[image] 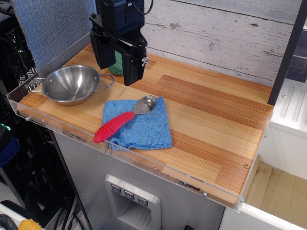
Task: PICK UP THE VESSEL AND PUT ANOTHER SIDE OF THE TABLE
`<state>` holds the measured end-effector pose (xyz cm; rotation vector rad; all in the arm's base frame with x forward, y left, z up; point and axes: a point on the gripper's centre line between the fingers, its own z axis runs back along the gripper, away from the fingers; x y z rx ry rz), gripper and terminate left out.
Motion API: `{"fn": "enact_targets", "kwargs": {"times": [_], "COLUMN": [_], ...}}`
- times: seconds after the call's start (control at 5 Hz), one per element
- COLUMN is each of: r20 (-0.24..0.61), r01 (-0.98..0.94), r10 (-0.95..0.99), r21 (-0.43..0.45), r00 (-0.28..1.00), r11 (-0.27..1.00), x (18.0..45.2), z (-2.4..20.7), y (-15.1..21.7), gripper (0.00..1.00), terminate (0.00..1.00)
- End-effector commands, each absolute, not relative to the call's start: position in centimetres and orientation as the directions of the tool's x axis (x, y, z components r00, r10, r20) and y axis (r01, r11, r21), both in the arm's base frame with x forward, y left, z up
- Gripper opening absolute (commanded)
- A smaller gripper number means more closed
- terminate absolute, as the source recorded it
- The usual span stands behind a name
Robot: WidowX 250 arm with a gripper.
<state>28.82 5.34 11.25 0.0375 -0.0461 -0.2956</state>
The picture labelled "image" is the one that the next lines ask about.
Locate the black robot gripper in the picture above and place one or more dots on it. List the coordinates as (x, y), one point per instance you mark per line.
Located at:
(131, 45)

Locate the stainless steel bowl with handles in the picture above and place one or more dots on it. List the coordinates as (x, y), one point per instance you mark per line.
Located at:
(69, 85)

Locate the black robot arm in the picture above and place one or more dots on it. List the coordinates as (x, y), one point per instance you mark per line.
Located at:
(116, 27)

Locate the green toy broccoli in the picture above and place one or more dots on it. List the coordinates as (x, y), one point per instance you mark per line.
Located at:
(117, 68)

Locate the blue fabric divider panel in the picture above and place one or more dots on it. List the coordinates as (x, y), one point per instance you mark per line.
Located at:
(55, 30)

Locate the blue folded microfiber cloth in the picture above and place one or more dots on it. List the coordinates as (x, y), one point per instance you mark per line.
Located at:
(145, 132)

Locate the black storage crate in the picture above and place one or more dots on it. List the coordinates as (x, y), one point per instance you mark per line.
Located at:
(16, 61)

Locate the stainless steel toy cabinet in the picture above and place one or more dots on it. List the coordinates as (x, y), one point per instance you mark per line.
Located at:
(88, 166)

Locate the silver dispenser panel with buttons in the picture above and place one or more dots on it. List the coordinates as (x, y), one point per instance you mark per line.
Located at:
(133, 207)

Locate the clear acrylic table guard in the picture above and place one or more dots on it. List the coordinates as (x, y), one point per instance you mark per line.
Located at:
(216, 123)

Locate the white toy sink unit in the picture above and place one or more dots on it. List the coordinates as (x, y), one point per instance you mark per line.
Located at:
(276, 194)

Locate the red handled metal spoon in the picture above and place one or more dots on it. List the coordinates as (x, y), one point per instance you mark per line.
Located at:
(143, 106)

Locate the black post right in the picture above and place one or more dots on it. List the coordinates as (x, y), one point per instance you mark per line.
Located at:
(289, 52)

